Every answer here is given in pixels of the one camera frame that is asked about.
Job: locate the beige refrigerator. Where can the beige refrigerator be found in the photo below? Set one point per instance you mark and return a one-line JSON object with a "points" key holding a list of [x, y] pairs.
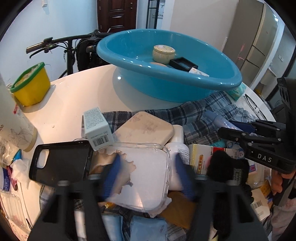
{"points": [[251, 37]]}

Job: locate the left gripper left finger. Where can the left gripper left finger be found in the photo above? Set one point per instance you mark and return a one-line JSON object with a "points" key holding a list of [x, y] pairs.
{"points": [[57, 219]]}

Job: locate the clear plastic case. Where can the clear plastic case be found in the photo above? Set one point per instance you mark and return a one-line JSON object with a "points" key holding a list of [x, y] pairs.
{"points": [[142, 184]]}

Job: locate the white blue jar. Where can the white blue jar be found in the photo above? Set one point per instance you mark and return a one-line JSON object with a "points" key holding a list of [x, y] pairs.
{"points": [[4, 180]]}

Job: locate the dark wooden door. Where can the dark wooden door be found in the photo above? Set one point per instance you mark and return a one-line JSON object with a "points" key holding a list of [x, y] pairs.
{"points": [[116, 15]]}

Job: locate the green tissue pack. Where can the green tissue pack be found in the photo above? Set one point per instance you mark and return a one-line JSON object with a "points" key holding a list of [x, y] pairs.
{"points": [[236, 93]]}

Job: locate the black square box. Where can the black square box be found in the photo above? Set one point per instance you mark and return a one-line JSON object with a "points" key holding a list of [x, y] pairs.
{"points": [[182, 64]]}

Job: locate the blue plastic basin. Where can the blue plastic basin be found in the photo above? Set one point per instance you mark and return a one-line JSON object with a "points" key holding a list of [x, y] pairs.
{"points": [[131, 52]]}

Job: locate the black eyeglasses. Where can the black eyeglasses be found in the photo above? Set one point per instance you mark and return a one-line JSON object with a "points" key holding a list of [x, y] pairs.
{"points": [[254, 106]]}

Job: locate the right hand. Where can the right hand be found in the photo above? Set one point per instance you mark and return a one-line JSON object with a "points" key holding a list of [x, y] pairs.
{"points": [[281, 186]]}

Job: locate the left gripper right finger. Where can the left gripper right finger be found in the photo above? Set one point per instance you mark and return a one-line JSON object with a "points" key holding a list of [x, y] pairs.
{"points": [[222, 206]]}

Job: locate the beige flat compact case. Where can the beige flat compact case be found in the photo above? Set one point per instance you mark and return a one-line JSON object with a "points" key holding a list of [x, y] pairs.
{"points": [[144, 128]]}

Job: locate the yellow tub green lid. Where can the yellow tub green lid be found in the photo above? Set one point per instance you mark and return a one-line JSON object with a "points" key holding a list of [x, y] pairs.
{"points": [[32, 85]]}

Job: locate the black scooter handlebar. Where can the black scooter handlebar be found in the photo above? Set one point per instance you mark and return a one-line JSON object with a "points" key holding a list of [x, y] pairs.
{"points": [[79, 49]]}

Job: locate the black phone case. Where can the black phone case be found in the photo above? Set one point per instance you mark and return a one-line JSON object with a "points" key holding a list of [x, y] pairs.
{"points": [[68, 161]]}

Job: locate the round cream jar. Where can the round cream jar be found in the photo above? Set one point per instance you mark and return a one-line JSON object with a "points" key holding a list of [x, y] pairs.
{"points": [[163, 54]]}

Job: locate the small barcode box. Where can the small barcode box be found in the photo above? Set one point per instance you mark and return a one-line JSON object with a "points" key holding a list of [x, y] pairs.
{"points": [[97, 129]]}

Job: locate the white lotion bottle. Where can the white lotion bottle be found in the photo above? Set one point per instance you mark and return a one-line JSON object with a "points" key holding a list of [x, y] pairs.
{"points": [[176, 146]]}

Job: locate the blue plaid shirt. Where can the blue plaid shirt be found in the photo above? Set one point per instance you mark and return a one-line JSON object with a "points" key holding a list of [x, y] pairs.
{"points": [[198, 130]]}

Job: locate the white floral tumbler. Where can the white floral tumbler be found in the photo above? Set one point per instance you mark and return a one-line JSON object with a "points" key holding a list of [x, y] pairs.
{"points": [[15, 127]]}

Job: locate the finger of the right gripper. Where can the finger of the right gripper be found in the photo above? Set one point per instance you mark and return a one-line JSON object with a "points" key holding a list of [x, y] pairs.
{"points": [[259, 125], [240, 137]]}

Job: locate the blue Raison box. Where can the blue Raison box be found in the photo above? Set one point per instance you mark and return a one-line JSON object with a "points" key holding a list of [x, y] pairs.
{"points": [[198, 72]]}

